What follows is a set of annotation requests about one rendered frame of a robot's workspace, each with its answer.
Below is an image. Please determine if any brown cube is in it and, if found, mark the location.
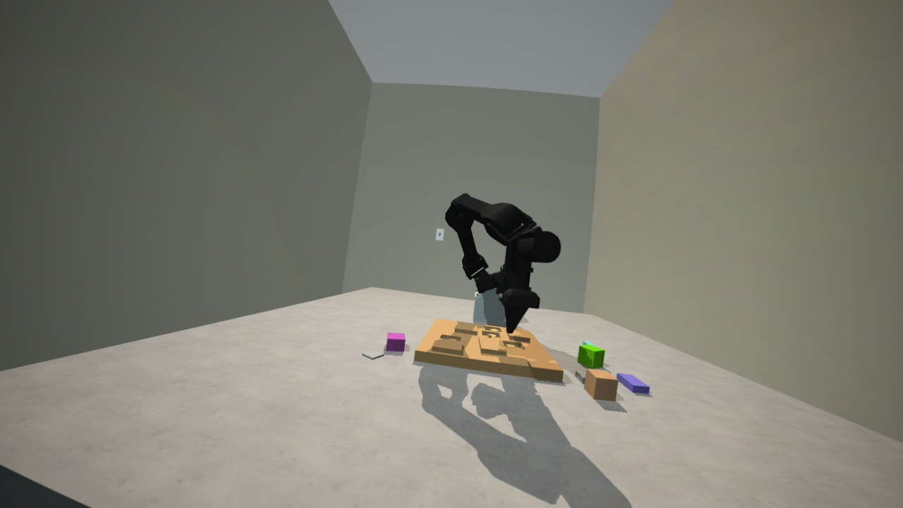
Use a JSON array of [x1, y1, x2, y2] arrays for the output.
[[584, 369, 619, 401]]

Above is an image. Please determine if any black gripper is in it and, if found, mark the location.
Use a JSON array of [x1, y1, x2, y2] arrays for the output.
[[496, 260, 540, 334]]

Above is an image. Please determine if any orange puzzle board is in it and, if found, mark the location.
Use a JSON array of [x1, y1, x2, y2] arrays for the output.
[[414, 318, 564, 382]]

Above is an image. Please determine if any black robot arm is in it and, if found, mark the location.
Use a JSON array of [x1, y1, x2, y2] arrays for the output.
[[445, 193, 561, 294]]

